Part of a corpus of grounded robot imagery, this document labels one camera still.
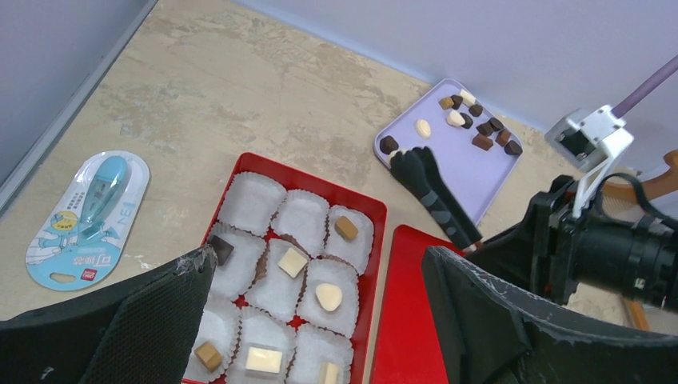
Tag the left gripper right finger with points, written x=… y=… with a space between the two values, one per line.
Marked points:
x=491 y=331

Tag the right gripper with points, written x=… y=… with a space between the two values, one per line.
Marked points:
x=538 y=253

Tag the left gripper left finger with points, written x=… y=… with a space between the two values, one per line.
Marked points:
x=139 y=330

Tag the tan small chocolate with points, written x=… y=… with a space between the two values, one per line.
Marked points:
x=208 y=355

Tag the red box lid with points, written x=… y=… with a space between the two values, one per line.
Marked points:
x=407 y=349

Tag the dark square chocolate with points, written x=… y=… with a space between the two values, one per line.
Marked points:
x=222 y=249

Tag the cream rectangular chocolate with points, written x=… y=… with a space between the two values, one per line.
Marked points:
x=262 y=360

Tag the black metal tongs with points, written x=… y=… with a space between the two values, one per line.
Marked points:
x=417 y=171

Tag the cream heart chocolate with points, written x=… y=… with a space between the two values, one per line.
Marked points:
x=329 y=296

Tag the cream square chocolate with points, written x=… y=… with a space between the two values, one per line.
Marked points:
x=292 y=262

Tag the caramel oval chocolate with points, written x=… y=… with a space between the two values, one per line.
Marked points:
x=346 y=228

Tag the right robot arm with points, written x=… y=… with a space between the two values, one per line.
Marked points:
x=635 y=260

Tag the red chocolate box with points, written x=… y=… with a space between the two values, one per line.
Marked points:
x=292 y=297

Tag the cream oval chocolate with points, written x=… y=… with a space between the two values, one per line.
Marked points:
x=423 y=128

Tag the dark round chocolate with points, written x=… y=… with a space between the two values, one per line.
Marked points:
x=388 y=144

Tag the orange wooden rack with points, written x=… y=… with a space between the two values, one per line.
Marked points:
x=620 y=202

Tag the blue correction tape package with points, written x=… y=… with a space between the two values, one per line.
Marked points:
x=82 y=240

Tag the lavender tray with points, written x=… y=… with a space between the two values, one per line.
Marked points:
x=473 y=175

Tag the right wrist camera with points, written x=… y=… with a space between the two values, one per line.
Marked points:
x=593 y=142

